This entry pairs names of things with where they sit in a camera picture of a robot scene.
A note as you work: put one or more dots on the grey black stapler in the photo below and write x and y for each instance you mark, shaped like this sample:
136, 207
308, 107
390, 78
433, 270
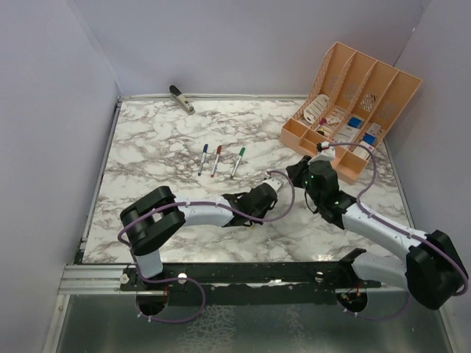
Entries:
177, 96

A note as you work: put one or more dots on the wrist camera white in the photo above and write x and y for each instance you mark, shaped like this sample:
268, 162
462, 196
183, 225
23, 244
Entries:
324, 152
274, 182

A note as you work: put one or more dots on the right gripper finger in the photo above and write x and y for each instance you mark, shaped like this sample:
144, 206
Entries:
299, 174
306, 159

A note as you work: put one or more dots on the black mounting rail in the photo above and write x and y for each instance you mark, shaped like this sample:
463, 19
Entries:
190, 284

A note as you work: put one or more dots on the white card packet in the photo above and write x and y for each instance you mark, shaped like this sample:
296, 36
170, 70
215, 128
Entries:
346, 134

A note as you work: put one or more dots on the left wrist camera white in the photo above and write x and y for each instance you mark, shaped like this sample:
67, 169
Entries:
274, 182

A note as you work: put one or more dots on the peach desk file organizer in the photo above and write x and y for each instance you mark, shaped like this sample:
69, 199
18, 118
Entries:
357, 85

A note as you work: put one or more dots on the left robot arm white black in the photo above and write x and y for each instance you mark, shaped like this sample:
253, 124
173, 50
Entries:
159, 214

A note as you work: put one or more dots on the blue eraser box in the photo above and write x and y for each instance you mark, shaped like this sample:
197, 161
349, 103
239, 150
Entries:
369, 139
356, 122

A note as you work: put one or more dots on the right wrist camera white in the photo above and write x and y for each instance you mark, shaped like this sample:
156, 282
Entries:
324, 152

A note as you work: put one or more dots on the red marker pen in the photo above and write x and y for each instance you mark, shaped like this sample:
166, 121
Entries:
214, 167

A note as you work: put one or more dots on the white oval tag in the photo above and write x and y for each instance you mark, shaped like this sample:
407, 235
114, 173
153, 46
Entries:
312, 112

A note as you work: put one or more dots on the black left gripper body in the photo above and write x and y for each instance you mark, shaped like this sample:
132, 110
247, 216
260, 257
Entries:
257, 215

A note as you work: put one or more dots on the white red box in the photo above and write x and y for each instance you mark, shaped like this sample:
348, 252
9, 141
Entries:
374, 129

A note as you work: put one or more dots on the blue marker pen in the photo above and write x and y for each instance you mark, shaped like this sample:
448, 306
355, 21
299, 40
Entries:
201, 163

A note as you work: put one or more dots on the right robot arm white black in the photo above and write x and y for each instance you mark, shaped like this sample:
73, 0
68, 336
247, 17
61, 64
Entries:
427, 265

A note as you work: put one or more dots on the green marker pen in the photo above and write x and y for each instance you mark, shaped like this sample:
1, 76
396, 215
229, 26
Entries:
235, 167

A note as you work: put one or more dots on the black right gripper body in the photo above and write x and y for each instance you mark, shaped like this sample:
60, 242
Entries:
313, 193

